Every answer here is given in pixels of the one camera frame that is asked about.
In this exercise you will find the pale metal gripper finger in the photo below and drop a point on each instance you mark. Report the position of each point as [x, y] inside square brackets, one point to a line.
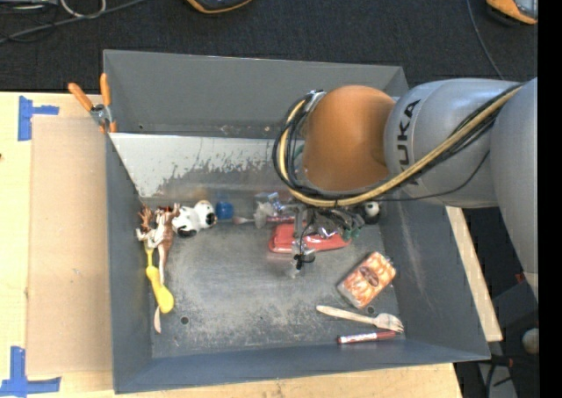
[296, 268]
[309, 253]

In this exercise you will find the grey metal bin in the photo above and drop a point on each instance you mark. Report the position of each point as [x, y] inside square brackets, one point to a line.
[246, 299]

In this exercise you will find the clear plastic wrapper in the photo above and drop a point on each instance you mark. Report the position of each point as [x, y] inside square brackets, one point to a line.
[267, 207]

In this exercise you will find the orange printed packet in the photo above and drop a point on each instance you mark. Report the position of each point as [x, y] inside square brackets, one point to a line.
[367, 280]

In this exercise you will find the pink plastic spoon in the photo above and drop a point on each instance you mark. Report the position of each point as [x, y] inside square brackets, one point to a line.
[246, 220]

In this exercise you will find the pale wooden fork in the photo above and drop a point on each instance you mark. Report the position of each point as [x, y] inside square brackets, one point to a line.
[351, 316]

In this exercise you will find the red and white marker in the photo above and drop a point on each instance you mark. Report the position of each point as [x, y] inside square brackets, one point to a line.
[366, 337]

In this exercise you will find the white and black toy cow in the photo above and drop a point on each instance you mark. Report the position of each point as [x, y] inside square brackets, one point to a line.
[195, 217]

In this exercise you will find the brown toy horse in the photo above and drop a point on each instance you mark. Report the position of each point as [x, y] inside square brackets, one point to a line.
[164, 233]

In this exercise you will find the yellow plastic spoon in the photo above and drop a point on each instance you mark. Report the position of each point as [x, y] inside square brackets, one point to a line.
[160, 291]

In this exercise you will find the beige thin stick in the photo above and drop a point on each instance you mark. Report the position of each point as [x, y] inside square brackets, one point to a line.
[157, 321]

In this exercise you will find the brown cardboard board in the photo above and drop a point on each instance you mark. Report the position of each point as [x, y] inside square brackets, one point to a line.
[66, 247]

